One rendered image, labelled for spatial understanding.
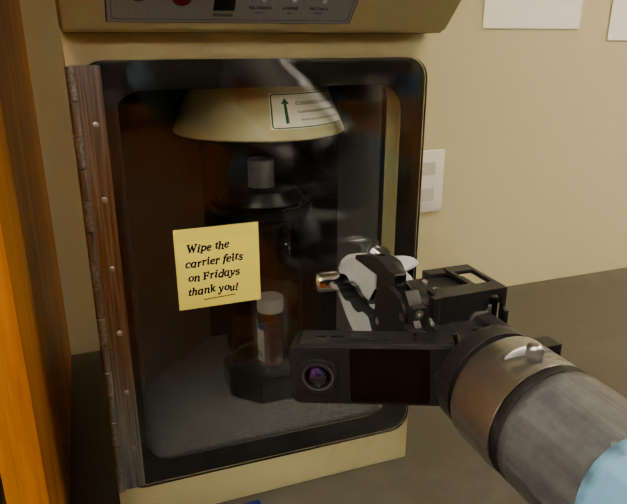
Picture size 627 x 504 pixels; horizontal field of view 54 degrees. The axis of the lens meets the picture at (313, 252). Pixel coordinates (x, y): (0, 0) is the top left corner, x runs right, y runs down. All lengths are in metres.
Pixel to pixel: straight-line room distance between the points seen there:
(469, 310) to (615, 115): 0.98
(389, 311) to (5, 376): 0.28
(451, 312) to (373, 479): 0.33
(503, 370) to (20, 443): 0.35
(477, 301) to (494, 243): 0.82
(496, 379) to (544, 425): 0.04
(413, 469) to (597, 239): 0.83
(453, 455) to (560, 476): 0.46
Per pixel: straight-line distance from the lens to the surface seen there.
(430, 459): 0.77
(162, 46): 0.53
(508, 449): 0.35
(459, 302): 0.45
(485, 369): 0.37
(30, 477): 0.54
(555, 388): 0.35
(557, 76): 1.28
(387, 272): 0.46
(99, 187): 0.53
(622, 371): 1.03
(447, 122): 1.15
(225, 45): 0.54
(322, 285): 0.54
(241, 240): 0.56
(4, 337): 0.48
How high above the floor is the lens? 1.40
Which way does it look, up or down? 19 degrees down
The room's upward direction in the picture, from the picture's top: straight up
